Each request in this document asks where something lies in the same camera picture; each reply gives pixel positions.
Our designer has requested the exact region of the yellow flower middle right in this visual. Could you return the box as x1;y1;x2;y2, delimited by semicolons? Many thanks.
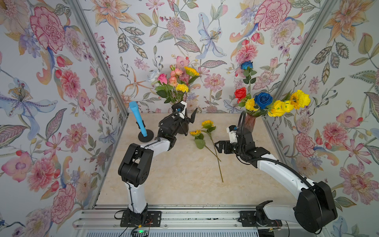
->
267;100;295;117

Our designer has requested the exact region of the small yellow sunflower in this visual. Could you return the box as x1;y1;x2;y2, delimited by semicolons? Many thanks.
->
190;130;221;162

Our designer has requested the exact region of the small yellow flower left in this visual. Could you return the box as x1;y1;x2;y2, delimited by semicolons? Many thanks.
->
245;98;259;112

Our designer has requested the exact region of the small tall blue rose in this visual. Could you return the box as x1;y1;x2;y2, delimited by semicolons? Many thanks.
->
240;61;253;70

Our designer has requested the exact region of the peach pink flowers cluster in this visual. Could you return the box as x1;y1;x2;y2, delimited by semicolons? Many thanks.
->
168;68;183;87

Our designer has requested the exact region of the brown glass vase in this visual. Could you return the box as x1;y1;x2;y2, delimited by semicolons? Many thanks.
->
244;114;257;132

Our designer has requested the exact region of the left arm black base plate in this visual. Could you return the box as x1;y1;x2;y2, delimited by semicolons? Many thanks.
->
120;209;162;228

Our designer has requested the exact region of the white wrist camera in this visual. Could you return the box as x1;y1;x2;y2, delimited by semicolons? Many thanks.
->
227;125;238;143
172;101;187;119

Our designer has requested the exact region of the red rose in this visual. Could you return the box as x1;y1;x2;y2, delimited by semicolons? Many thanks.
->
235;87;247;103

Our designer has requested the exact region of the black microphone stand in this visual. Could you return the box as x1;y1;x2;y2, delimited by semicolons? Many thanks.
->
136;121;154;143

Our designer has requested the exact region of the yellow sunflower top of bouquet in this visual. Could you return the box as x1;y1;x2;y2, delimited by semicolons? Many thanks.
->
185;67;200;77

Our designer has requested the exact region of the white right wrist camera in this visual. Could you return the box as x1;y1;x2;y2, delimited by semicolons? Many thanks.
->
227;125;238;143

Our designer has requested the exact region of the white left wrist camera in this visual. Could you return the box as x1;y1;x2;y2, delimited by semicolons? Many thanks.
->
172;101;187;119

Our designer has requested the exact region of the yellow flower far right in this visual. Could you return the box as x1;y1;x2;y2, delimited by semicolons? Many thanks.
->
290;90;311;110

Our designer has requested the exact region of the pink rose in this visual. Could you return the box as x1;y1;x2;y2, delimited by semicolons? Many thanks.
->
158;74;168;85

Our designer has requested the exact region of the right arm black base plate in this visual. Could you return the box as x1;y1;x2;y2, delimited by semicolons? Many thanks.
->
237;211;282;228

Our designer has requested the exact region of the large yellow sunflower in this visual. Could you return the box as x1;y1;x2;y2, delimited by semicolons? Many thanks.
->
201;120;224;183

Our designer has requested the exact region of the black cylindrical vase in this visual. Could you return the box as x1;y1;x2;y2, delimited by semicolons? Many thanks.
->
178;118;189;134

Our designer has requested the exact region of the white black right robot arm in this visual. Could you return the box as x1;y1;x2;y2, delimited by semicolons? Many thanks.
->
214;130;338;234

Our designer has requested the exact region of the blue toy microphone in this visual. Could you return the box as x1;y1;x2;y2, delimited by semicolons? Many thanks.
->
129;101;143;122

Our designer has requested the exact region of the large blue rose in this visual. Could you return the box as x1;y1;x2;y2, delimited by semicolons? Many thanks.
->
254;92;273;109

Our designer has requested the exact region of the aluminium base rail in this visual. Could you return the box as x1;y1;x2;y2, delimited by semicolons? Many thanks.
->
72;205;313;237

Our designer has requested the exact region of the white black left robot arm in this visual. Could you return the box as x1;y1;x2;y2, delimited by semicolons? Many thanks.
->
118;103;197;215

